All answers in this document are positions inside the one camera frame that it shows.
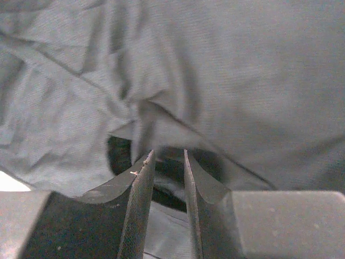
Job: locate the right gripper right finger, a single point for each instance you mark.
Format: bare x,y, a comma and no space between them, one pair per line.
261,224

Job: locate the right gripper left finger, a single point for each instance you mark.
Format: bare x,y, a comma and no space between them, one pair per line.
109,221

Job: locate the black t shirt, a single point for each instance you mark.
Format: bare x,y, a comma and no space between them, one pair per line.
253,90

